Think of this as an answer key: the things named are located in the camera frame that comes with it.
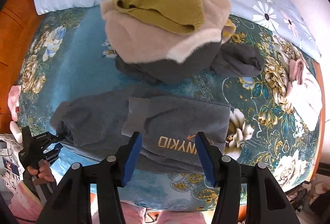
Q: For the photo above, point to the beige and grey fuzzy sweater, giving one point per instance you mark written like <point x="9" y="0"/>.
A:
<point x="153" y="54"/>

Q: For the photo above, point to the pink folded garment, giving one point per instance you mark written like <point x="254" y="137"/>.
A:
<point x="304" y="93"/>

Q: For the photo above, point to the dark grey garment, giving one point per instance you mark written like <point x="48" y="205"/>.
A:
<point x="238" y="60"/>

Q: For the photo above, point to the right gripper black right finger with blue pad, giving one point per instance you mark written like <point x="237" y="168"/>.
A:
<point x="221" y="172"/>

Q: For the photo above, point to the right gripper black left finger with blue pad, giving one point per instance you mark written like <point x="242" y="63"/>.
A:
<point x="115" y="172"/>

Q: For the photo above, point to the person's left hand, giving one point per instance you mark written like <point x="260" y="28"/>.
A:
<point x="43" y="172"/>

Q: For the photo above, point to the mustard yellow knit sweater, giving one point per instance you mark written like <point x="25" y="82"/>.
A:
<point x="176" y="16"/>

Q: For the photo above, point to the grey sweatshirt with gold print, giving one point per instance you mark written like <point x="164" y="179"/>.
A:
<point x="95" y="126"/>

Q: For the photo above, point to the orange wooden bed frame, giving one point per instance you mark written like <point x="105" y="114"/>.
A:
<point x="19" y="21"/>

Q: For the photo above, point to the teal floral bed blanket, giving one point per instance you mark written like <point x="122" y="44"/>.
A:
<point x="70" y="57"/>

